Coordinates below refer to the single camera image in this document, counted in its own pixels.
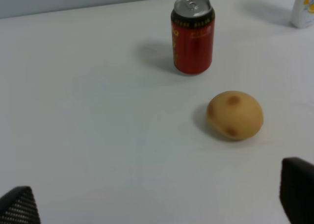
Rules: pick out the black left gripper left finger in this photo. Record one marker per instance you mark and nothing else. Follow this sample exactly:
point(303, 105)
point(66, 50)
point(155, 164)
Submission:
point(18, 206)

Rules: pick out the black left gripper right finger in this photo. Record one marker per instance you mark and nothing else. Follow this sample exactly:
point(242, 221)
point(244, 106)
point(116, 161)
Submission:
point(297, 190)

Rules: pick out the red soda can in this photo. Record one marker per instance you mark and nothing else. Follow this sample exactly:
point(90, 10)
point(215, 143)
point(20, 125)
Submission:
point(192, 23)

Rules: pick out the round tan bread bun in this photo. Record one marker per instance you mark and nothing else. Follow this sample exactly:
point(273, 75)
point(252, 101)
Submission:
point(235, 115)

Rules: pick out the white shampoo bottle blue cap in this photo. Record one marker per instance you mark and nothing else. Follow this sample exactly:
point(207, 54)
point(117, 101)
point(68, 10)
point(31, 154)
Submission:
point(302, 15)

